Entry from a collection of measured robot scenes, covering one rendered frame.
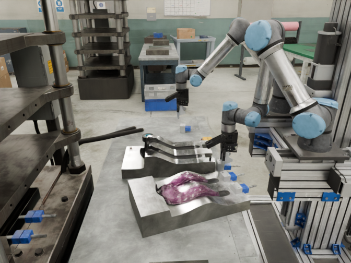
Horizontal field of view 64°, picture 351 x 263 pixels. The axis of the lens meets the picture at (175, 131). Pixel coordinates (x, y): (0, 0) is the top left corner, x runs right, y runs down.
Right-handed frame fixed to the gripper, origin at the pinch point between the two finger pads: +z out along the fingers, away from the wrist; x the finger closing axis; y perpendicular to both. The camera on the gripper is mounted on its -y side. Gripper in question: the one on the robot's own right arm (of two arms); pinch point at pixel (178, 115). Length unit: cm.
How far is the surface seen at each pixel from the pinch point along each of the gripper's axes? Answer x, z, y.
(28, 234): -114, 4, -45
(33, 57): -50, -49, -68
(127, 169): -63, 7, -21
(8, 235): -121, -3, -46
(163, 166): -60, 5, -2
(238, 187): -77, 4, 35
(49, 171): -58, 14, -68
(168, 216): -99, 5, 5
